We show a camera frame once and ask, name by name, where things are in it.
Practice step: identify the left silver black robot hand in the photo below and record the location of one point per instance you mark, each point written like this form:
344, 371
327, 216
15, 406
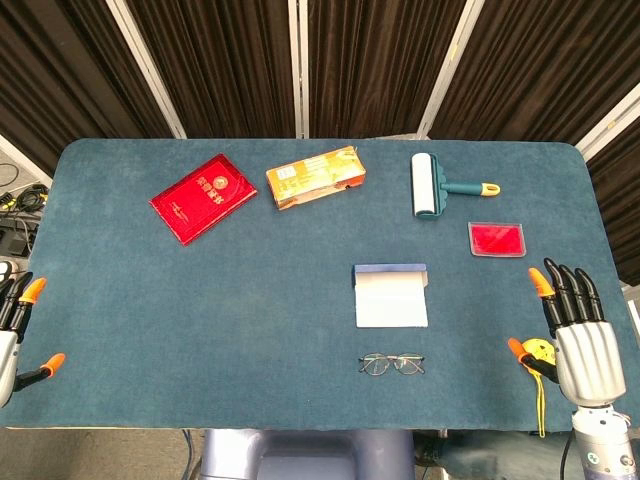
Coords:
7, 355

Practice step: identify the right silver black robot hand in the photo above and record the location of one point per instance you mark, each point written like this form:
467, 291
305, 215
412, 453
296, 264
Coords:
587, 360

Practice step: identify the blue glasses case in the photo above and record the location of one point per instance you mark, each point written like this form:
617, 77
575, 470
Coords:
390, 305

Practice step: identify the thin wire-frame eyeglasses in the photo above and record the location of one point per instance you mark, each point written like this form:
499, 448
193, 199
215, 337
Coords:
372, 364

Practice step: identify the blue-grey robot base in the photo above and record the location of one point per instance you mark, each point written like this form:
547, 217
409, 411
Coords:
310, 455

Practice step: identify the yellow tape measure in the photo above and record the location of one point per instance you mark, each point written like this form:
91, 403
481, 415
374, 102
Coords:
537, 347

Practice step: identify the red card in clear sleeve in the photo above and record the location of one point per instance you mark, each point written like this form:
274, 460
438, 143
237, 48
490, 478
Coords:
496, 240

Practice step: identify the dark brown pleated curtain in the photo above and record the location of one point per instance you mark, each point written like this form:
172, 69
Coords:
625, 200
380, 65
215, 65
50, 75
540, 60

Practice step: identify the blue felt table cover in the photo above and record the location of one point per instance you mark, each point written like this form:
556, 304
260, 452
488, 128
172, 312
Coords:
225, 310

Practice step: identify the teal lint roller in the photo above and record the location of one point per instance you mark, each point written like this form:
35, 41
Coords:
425, 185

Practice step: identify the red certificate book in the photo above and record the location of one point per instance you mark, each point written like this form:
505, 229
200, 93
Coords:
202, 200

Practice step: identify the orange yellow carton box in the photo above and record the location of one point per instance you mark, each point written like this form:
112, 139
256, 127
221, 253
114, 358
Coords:
315, 177

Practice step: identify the white partition frame post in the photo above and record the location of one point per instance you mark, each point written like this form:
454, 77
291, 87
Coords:
145, 65
610, 122
22, 159
298, 65
450, 65

